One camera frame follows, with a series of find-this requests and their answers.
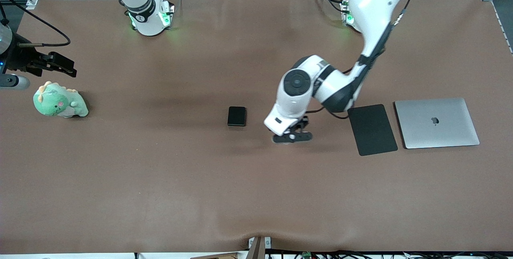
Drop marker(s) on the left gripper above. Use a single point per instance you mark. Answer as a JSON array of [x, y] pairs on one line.
[[303, 122]]

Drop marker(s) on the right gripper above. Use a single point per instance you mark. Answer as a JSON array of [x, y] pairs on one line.
[[21, 59]]

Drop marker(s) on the small black box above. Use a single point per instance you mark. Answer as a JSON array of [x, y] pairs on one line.
[[236, 116]]

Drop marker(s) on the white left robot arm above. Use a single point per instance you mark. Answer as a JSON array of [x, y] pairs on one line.
[[372, 6]]

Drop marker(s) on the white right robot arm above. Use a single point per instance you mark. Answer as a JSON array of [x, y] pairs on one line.
[[140, 10]]

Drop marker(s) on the black mouse pad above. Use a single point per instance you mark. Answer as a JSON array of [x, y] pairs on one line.
[[372, 130]]

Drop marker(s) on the green dinosaur plush toy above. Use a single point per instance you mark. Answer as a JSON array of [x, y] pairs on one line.
[[56, 102]]

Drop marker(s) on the brown table cover mat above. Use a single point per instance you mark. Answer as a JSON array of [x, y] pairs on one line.
[[160, 170]]

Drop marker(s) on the silver laptop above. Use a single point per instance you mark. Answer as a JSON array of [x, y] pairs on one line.
[[437, 130]]

